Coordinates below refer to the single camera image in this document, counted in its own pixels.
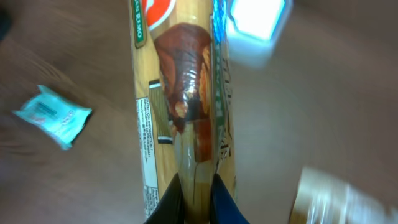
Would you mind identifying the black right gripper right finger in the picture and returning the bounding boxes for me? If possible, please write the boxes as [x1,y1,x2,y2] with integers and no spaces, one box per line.
[210,174,249,224]

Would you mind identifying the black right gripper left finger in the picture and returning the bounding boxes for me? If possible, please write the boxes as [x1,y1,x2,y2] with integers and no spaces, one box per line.
[144,173,185,224]

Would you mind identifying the brown white snack bag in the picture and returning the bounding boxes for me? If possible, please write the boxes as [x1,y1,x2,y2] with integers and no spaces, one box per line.
[289,167,397,224]

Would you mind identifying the teal wipes packet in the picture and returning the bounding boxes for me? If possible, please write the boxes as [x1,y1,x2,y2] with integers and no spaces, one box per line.
[13,85,92,151]

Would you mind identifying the red San Remo spaghetti pack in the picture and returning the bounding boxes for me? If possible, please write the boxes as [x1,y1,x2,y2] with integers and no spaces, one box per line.
[129,0,236,223]

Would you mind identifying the white barcode scanner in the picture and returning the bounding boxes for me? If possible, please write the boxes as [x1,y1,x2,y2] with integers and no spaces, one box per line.
[226,0,294,70]

